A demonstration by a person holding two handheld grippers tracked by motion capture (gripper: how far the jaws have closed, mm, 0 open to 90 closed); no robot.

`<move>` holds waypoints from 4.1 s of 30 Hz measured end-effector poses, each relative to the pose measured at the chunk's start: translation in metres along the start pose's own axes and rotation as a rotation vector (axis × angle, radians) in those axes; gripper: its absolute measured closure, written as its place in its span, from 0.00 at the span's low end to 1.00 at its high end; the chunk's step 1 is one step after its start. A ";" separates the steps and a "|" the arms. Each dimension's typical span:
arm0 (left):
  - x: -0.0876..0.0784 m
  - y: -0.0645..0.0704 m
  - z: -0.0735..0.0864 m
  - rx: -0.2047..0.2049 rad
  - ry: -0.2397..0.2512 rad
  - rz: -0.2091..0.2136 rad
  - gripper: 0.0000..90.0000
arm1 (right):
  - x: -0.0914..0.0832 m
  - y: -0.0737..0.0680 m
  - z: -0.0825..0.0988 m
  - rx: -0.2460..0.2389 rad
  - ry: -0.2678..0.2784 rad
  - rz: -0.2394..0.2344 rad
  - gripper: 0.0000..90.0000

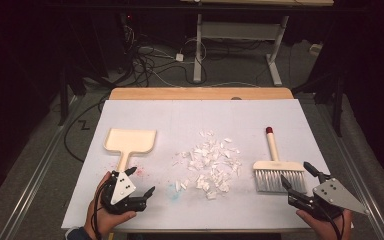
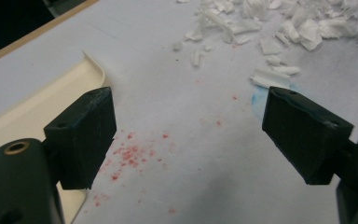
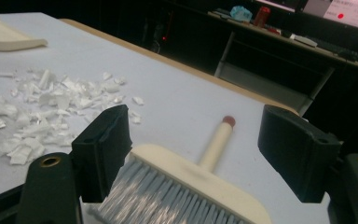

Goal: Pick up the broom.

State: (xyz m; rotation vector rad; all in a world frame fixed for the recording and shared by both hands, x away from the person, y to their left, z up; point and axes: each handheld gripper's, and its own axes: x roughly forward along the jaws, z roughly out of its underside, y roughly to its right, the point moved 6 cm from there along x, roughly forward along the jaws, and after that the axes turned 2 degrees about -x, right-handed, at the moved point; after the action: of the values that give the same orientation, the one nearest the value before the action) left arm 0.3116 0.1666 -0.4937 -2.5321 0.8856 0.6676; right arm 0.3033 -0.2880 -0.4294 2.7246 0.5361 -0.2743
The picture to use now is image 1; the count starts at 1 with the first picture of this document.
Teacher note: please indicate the pile of white paper scraps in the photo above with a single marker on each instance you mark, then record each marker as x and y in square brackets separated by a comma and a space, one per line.
[210, 163]

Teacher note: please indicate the white metal desk frame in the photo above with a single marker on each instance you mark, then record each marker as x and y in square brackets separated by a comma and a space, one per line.
[240, 30]

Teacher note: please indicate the wooden table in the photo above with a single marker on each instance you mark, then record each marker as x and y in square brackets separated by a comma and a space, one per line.
[180, 93]

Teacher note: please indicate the white table cover sheet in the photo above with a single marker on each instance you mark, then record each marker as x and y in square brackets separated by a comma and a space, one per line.
[186, 116]

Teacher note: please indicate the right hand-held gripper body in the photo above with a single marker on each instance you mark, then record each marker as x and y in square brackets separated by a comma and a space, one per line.
[336, 196]

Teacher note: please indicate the cream brush with red cap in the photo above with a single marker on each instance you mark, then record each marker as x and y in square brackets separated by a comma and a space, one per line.
[273, 166]

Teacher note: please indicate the person's left hand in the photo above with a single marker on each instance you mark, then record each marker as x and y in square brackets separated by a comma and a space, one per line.
[98, 220]

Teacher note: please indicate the person's right hand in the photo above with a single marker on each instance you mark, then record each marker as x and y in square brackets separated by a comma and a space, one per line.
[328, 230]

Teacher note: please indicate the white power adapter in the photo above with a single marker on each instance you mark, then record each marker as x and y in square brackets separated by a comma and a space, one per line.
[179, 57]

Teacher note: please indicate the metal floor rail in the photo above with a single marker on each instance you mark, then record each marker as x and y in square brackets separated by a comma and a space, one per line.
[36, 176]
[356, 173]

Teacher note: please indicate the small white box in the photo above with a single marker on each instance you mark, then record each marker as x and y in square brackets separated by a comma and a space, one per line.
[315, 49]

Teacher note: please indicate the cream plastic dustpan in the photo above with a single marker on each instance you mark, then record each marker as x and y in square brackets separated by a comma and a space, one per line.
[130, 141]

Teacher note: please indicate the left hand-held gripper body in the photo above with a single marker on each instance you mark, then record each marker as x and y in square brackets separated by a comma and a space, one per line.
[121, 190]

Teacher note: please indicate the black stand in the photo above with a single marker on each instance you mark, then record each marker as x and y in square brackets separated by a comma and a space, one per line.
[63, 96]
[337, 106]

